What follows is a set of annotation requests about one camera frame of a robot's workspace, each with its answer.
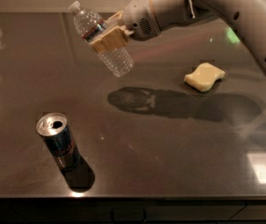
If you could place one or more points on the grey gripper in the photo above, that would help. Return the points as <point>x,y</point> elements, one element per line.
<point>136,16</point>

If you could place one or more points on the clear plastic water bottle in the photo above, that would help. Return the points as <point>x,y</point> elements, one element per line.
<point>107,38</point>

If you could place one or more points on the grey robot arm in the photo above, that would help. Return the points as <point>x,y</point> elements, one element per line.
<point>247,18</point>

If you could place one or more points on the yellow sponge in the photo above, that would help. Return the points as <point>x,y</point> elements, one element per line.
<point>204,77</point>

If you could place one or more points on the blue silver drink can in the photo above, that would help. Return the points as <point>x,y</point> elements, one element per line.
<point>54,130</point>

